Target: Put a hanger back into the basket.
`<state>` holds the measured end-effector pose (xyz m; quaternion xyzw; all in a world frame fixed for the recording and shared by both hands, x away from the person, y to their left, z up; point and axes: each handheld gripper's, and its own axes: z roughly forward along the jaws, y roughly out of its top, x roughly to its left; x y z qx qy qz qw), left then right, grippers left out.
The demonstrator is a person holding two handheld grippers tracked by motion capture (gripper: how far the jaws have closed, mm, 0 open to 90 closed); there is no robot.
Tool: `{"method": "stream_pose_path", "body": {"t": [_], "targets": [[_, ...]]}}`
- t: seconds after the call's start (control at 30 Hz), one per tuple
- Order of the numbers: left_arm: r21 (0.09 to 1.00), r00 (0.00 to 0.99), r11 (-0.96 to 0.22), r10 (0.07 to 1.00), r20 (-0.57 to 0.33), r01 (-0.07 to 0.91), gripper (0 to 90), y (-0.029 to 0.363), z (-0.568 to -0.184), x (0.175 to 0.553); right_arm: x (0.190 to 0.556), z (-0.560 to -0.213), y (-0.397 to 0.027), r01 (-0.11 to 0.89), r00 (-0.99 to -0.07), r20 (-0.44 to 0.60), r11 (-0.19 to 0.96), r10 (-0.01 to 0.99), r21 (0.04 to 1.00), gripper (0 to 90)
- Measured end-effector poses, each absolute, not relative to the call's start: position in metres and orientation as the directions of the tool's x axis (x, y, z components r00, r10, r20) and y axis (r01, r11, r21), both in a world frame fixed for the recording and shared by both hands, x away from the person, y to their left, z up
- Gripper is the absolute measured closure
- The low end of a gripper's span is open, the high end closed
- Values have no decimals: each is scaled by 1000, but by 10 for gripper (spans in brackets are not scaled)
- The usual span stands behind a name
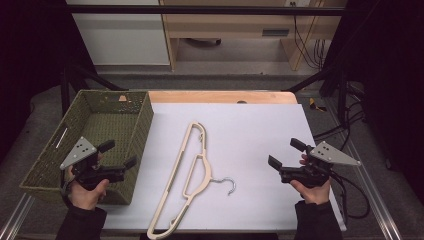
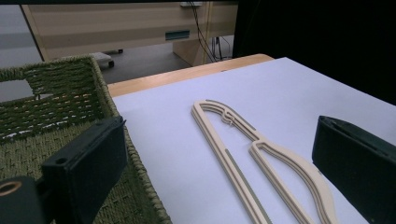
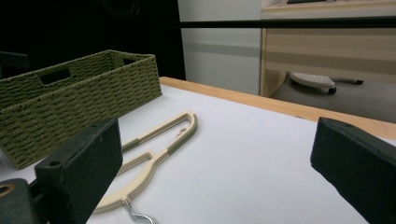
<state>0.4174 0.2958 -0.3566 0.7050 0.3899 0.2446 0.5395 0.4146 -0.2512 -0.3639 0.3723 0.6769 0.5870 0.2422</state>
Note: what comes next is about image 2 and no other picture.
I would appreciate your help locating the white table sheet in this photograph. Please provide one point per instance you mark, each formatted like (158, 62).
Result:
(174, 140)

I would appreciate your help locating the beige plastic clothes hanger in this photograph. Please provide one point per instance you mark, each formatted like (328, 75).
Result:
(214, 146)

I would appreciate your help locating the light wooden desk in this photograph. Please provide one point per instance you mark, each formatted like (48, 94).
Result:
(93, 25)

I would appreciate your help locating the black curtain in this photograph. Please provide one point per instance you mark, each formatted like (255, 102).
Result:
(311, 46)

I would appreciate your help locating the white power strip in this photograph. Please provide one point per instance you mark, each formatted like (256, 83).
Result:
(190, 4)

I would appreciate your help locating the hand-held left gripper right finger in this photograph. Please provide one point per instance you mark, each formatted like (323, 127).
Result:
(358, 161)

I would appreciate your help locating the green woven basket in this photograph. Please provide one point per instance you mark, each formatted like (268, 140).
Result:
(62, 93)

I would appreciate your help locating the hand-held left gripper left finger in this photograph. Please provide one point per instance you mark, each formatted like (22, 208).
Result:
(84, 168)

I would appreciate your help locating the low wheeled base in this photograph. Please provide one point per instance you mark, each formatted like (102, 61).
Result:
(102, 57)

